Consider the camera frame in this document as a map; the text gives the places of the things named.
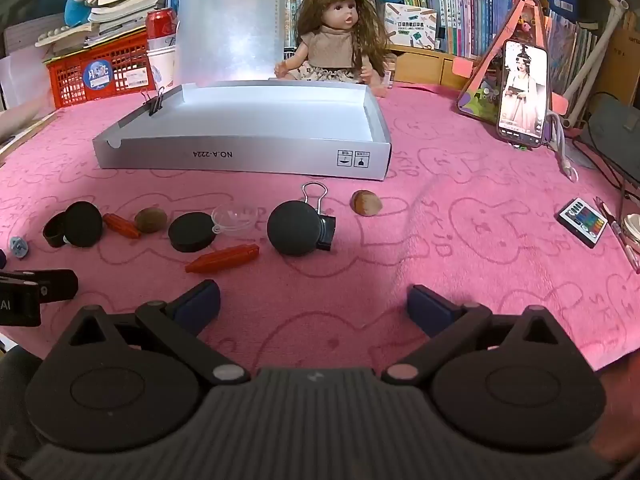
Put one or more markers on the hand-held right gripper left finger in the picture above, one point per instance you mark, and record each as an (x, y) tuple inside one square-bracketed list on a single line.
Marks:
[(197, 302)]

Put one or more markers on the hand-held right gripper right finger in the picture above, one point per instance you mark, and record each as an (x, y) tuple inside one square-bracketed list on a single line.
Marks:
[(430, 310)]

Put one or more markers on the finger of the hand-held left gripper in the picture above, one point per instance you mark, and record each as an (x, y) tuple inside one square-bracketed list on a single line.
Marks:
[(57, 285)]

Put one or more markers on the thick black round puck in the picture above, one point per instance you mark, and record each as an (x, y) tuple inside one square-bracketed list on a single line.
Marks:
[(191, 232)]

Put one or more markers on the short orange crayon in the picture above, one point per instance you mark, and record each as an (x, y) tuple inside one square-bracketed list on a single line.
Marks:
[(121, 226)]

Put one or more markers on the large black round disc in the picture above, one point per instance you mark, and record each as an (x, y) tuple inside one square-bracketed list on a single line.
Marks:
[(294, 229)]

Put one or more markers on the large black binder clip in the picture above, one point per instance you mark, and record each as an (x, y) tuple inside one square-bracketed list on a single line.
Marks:
[(327, 232)]

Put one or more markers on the white cardboard box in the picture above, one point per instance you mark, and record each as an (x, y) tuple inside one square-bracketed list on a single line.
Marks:
[(250, 120)]

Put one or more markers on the long orange crayon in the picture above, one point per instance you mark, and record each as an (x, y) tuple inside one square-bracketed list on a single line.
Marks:
[(222, 258)]

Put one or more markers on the pink rabbit-print mat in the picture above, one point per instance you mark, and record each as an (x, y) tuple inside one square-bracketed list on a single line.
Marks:
[(450, 260)]

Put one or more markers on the clear plastic dome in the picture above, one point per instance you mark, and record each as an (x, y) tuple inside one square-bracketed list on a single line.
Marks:
[(235, 219)]

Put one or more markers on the brown walnut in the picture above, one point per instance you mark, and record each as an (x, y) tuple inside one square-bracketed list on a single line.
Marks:
[(150, 220)]

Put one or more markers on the colourful button remote control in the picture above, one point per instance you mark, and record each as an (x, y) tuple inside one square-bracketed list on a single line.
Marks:
[(582, 221)]

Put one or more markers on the small black binder clip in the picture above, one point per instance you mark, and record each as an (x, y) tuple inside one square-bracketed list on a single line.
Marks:
[(155, 104)]

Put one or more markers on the large red plastic basket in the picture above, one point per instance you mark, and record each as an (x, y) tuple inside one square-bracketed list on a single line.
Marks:
[(95, 75)]

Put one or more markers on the tape roll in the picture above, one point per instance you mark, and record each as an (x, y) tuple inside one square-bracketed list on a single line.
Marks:
[(632, 232)]

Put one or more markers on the pink triangular stand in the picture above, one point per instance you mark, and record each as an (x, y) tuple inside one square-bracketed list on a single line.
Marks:
[(482, 85)]

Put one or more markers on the smartphone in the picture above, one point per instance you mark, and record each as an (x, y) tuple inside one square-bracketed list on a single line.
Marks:
[(522, 95)]

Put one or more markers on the white paper cup stack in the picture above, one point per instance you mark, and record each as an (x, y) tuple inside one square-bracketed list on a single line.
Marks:
[(161, 65)]

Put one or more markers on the small bottle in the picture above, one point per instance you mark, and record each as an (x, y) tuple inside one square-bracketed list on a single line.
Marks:
[(390, 72)]

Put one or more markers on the wooden drawer organizer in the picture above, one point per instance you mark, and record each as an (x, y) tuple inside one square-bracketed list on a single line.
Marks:
[(430, 67)]

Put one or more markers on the black bag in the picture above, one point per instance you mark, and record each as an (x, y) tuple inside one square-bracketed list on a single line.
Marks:
[(612, 130)]

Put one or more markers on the translucent clipboard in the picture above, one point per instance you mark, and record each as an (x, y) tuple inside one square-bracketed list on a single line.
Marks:
[(225, 25)]

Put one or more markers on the red soda can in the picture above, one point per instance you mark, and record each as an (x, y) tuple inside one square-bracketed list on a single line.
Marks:
[(161, 22)]

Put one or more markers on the white patterned printer box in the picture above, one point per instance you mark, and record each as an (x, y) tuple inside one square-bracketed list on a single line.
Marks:
[(410, 25)]

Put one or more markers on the stack of worn books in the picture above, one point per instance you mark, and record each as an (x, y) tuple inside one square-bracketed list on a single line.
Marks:
[(120, 5)]

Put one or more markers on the brown-haired doll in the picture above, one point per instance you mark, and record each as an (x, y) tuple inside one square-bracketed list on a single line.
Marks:
[(330, 35)]

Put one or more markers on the row of upright books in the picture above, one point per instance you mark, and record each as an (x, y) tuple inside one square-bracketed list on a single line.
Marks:
[(470, 15)]

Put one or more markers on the brown cardboard box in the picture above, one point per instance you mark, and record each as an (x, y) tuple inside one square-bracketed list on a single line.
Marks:
[(625, 55)]

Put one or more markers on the white plastic pipe frame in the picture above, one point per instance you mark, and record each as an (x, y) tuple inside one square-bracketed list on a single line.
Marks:
[(600, 45)]

